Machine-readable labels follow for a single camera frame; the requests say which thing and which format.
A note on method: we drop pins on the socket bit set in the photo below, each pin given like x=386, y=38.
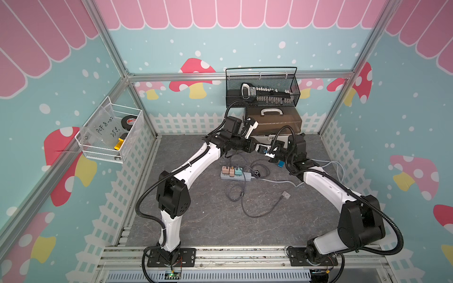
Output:
x=262, y=95

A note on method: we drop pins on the white power strip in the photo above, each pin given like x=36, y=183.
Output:
x=243, y=177

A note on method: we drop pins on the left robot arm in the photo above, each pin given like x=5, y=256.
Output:
x=172, y=188

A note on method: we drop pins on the black wire mesh basket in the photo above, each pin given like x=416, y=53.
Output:
x=281, y=78

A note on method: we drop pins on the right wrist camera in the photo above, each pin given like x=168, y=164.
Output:
x=267, y=150

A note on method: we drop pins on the teal USB charger adapter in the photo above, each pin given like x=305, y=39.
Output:
x=239, y=171

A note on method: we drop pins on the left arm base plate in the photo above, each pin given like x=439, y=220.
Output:
x=183, y=257

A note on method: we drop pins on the black electrical tape roll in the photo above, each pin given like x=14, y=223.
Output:
x=128, y=122

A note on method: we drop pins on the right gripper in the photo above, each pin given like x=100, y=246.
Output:
x=279, y=144

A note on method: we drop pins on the silver mp3 player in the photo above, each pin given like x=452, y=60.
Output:
x=286, y=195

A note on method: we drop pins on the yellow tool in bin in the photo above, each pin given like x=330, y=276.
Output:
x=119, y=144

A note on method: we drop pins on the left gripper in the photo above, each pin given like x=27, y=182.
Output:
x=249, y=145

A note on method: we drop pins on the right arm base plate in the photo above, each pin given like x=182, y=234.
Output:
x=308, y=256

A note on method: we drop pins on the clear plastic wall bin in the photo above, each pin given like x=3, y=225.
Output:
x=98, y=136

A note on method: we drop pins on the brown grey plug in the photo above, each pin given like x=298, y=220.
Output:
x=225, y=170

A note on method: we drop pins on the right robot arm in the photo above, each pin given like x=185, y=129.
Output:
x=361, y=221

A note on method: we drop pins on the white toolbox brown lid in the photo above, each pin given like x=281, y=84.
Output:
x=281, y=126

